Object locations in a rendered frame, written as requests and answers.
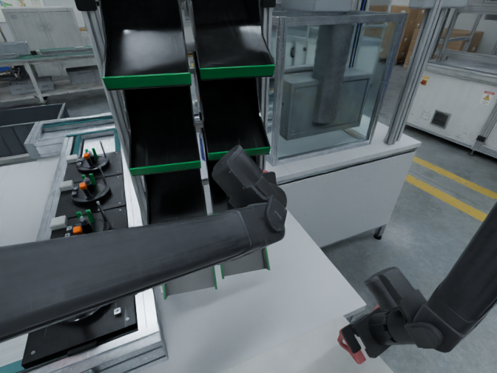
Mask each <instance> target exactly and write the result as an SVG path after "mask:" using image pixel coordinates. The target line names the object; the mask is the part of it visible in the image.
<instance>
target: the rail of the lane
mask: <svg viewBox="0 0 497 373"><path fill-rule="evenodd" d="M67 355H68V357H67V358H64V359H62V360H59V361H56V362H54V363H51V364H49V365H46V366H43V367H41V368H38V369H35V370H32V371H31V372H27V373H82V372H85V371H88V370H90V369H92V370H93V371H94V373H138V372H141V371H143V370H145V369H148V368H150V367H152V366H155V365H157V364H159V363H162V362H164V361H166V360H168V359H169V358H168V353H167V348H166V342H165V340H164V337H163V333H162V331H161V329H160V325H159V324H155V325H153V326H150V327H147V328H145V329H142V330H140V331H137V332H134V333H132V334H129V335H126V336H123V337H120V338H118V339H116V340H112V341H110V342H108V343H105V344H102V345H100V346H99V345H98V343H97V341H94V342H91V343H88V344H86V345H83V346H80V347H78V348H75V349H72V350H69V351H68V352H67Z"/></svg>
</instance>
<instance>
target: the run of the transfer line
mask: <svg viewBox="0 0 497 373"><path fill-rule="evenodd" d="M115 137H118V133H117V130H116V127H115V123H114V120H113V117H112V113H111V112H109V113H103V114H97V115H86V116H80V117H74V118H62V119H57V120H51V121H39V122H35V124H34V126H33V128H32V129H31V131H30V134H29V135H28V137H27V139H26V141H25V142H24V146H25V148H26V149H27V151H28V153H29V155H30V157H31V159H32V160H35V159H40V158H48V157H53V156H57V155H60V154H61V150H62V147H63V144H64V143H66V142H67V143H69V142H71V141H73V143H74V144H76V143H81V147H82V148H83V150H84V147H90V146H95V145H100V141H101V142H102V144H108V143H113V142H115Z"/></svg>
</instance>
